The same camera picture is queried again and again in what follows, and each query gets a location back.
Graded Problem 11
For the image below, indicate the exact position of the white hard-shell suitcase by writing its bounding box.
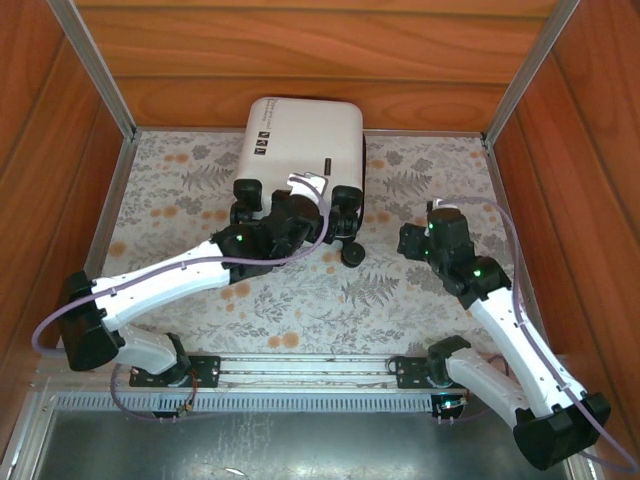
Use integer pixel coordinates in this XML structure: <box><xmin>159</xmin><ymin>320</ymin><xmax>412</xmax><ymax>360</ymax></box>
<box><xmin>228</xmin><ymin>96</ymin><xmax>369</xmax><ymax>269</ymax></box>

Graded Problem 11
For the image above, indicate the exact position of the grey slotted cable duct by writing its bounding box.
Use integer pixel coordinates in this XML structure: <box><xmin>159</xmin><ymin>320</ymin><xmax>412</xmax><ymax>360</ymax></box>
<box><xmin>54</xmin><ymin>392</ymin><xmax>556</xmax><ymax>414</ymax></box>

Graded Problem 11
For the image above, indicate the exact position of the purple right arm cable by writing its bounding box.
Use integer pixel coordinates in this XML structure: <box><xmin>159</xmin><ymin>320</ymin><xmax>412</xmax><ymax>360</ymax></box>
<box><xmin>439</xmin><ymin>196</ymin><xmax>640</xmax><ymax>474</ymax></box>

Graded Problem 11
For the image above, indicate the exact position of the galvanised metal sheet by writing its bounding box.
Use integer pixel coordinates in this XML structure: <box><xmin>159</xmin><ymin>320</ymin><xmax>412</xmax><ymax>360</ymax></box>
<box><xmin>29</xmin><ymin>394</ymin><xmax>591</xmax><ymax>480</ymax></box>

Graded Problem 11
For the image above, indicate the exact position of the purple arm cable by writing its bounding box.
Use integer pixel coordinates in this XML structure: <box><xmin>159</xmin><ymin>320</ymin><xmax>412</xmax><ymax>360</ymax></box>
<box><xmin>32</xmin><ymin>173</ymin><xmax>337</xmax><ymax>424</ymax></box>
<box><xmin>439</xmin><ymin>196</ymin><xmax>640</xmax><ymax>474</ymax></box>

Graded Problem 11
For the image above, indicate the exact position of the small black controller board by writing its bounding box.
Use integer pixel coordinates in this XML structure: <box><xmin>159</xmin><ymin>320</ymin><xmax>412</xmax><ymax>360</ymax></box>
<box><xmin>432</xmin><ymin>393</ymin><xmax>471</xmax><ymax>426</ymax></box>
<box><xmin>149</xmin><ymin>399</ymin><xmax>199</xmax><ymax>426</ymax></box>

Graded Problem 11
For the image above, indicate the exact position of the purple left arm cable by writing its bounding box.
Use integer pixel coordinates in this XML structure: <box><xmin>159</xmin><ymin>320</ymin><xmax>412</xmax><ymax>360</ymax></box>
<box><xmin>32</xmin><ymin>173</ymin><xmax>337</xmax><ymax>424</ymax></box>

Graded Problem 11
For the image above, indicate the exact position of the floral patterned table cover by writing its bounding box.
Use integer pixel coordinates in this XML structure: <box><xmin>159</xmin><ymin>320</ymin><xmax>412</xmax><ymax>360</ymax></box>
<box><xmin>84</xmin><ymin>130</ymin><xmax>544</xmax><ymax>356</ymax></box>

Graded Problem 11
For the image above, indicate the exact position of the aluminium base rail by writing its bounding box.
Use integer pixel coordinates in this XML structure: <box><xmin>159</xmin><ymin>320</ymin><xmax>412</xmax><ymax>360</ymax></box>
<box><xmin>129</xmin><ymin>352</ymin><xmax>471</xmax><ymax>391</ymax></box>

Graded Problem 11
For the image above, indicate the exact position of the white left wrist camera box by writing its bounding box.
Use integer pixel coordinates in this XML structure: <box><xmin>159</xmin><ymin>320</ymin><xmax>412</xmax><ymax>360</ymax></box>
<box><xmin>285</xmin><ymin>171</ymin><xmax>331</xmax><ymax>195</ymax></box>

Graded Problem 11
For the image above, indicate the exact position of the aluminium frame post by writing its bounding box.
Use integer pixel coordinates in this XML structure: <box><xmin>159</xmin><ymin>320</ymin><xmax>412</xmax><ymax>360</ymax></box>
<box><xmin>482</xmin><ymin>0</ymin><xmax>584</xmax><ymax>144</ymax></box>
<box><xmin>47</xmin><ymin>0</ymin><xmax>137</xmax><ymax>141</ymax></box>

